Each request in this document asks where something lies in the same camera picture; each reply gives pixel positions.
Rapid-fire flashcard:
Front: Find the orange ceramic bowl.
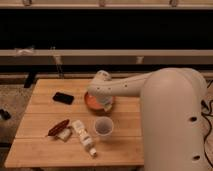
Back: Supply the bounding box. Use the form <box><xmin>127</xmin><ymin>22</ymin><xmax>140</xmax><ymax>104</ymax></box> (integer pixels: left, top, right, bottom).
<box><xmin>84</xmin><ymin>92</ymin><xmax>115</xmax><ymax>112</ymax></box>

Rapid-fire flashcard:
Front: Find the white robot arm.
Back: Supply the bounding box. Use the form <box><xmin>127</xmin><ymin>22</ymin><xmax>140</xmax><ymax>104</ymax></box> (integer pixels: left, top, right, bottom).
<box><xmin>88</xmin><ymin>68</ymin><xmax>207</xmax><ymax>171</ymax></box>

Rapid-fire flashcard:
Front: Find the white plastic bottle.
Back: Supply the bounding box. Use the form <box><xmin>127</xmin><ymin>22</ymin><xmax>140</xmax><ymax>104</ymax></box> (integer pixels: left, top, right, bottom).
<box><xmin>72</xmin><ymin>120</ymin><xmax>97</xmax><ymax>158</ymax></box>

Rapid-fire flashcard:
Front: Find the brown red pepper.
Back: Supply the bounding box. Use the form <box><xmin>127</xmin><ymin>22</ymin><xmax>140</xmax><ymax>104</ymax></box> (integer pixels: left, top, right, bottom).
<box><xmin>48</xmin><ymin>119</ymin><xmax>69</xmax><ymax>136</ymax></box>

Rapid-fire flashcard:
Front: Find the small beige packet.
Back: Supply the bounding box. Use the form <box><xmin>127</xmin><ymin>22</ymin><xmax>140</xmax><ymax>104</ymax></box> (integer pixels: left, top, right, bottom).
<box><xmin>56</xmin><ymin>128</ymin><xmax>72</xmax><ymax>142</ymax></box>

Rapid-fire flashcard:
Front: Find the black phone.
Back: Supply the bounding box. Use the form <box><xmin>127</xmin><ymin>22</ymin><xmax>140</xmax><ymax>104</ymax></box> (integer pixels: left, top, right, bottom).
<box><xmin>53</xmin><ymin>92</ymin><xmax>74</xmax><ymax>105</ymax></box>

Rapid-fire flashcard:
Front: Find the wooden table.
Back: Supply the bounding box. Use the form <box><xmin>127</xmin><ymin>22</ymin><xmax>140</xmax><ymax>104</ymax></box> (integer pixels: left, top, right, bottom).
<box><xmin>5</xmin><ymin>79</ymin><xmax>143</xmax><ymax>168</ymax></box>

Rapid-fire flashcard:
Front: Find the black object on floor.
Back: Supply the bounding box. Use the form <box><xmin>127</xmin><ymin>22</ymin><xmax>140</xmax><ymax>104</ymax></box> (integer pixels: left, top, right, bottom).
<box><xmin>0</xmin><ymin>109</ymin><xmax>11</xmax><ymax>120</ymax></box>

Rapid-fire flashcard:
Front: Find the black cable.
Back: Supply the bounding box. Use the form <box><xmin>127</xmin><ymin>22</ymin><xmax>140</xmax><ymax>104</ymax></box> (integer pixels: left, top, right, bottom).
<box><xmin>199</xmin><ymin>99</ymin><xmax>213</xmax><ymax>168</ymax></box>

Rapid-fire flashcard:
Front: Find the grey metal rail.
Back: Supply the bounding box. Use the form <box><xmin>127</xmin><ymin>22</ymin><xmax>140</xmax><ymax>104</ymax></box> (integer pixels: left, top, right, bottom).
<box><xmin>0</xmin><ymin>49</ymin><xmax>213</xmax><ymax>65</ymax></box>

